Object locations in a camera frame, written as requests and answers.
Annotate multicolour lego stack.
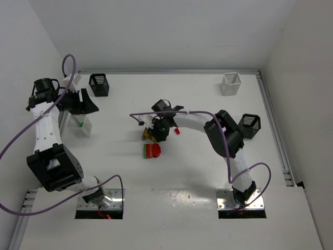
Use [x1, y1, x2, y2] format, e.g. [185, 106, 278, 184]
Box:
[142, 128, 157, 143]

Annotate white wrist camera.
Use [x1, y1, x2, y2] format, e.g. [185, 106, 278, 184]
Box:
[138, 115, 151, 127]
[61, 72, 83, 92]

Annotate black slotted container right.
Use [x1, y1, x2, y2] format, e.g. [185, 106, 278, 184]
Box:
[238, 114, 261, 139]

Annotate black slotted container far left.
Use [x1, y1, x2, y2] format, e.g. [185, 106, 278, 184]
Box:
[89, 73, 110, 97]

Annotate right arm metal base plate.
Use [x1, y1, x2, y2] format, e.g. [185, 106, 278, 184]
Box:
[215, 189, 265, 211]

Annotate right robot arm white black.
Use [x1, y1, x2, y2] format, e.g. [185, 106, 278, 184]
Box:
[148, 99, 257, 206]

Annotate white slotted container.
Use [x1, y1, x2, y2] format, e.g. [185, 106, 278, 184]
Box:
[221, 72, 241, 96]
[59, 111, 93, 138]

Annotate red green brown lego stack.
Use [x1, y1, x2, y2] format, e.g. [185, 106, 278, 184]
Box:
[143, 143, 161, 159]

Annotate white slotted container near left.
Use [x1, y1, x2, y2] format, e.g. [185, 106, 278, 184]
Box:
[59, 111, 93, 138]

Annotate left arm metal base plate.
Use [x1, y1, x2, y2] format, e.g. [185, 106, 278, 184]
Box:
[77, 189, 123, 211]

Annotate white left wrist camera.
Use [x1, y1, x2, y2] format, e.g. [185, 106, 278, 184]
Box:
[61, 72, 83, 92]

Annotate white slotted container far right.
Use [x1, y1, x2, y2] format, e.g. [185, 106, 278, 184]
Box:
[221, 72, 241, 96]

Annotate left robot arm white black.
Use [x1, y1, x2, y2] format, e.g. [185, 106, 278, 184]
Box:
[26, 77, 106, 206]

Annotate black slotted container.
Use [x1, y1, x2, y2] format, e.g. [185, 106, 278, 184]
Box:
[238, 114, 261, 139]
[89, 73, 110, 97]

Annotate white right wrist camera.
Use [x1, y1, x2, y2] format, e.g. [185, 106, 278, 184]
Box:
[138, 115, 151, 127]

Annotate small red sloped lego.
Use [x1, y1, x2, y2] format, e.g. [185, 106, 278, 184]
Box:
[174, 128, 181, 135]

